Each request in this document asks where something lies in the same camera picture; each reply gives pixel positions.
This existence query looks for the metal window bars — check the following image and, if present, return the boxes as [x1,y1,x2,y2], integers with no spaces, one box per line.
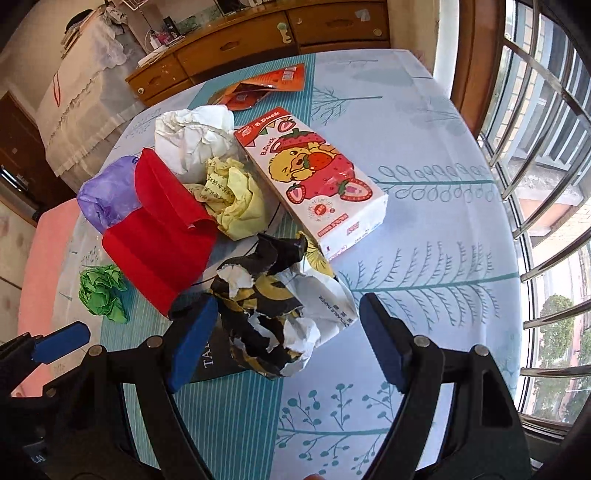
[480,0,591,425]

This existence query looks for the purple plastic bag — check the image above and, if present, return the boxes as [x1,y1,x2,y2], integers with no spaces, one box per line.
[76,155,144,234]

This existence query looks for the orange snack packet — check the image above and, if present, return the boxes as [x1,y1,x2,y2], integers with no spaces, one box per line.
[207,64,306,112]

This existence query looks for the wooden window frame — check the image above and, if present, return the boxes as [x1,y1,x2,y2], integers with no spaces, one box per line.
[450,0,509,134]

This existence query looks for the white lace cover cloth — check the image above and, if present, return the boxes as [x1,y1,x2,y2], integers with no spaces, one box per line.
[37,7,146,178]

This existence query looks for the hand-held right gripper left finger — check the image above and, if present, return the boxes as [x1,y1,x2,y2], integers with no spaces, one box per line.
[51,295,219,480]

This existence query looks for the wooden sideboard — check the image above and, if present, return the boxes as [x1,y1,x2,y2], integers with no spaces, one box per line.
[126,0,391,108]

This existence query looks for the brown wooden door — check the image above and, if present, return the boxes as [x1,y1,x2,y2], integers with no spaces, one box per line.
[0,92,47,222]

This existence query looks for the red folded paper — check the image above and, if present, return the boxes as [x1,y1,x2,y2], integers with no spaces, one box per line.
[102,148,219,317]

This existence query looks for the black white paper bag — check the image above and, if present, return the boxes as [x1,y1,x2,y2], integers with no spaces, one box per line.
[210,233,358,379]

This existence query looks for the pink cloth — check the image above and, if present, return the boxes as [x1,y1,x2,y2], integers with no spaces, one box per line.
[9,198,86,398]

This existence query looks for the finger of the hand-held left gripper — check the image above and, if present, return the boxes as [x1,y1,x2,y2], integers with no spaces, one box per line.
[0,322,90,398]

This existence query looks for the green crumpled paper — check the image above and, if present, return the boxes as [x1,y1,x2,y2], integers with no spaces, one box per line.
[78,264,130,324]

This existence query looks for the black printed card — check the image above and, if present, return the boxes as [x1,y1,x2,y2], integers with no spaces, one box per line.
[168,293,259,384]

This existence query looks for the tree print tablecloth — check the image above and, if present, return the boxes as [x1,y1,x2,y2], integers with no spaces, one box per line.
[18,48,529,480]

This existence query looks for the strawberry print tissue pack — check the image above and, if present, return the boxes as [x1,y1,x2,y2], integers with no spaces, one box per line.
[233,115,389,263]

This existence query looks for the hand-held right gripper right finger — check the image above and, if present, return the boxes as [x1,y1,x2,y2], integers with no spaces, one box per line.
[360,293,532,480]

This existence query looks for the yellow crumpled paper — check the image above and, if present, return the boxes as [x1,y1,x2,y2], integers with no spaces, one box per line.
[185,157,269,241]

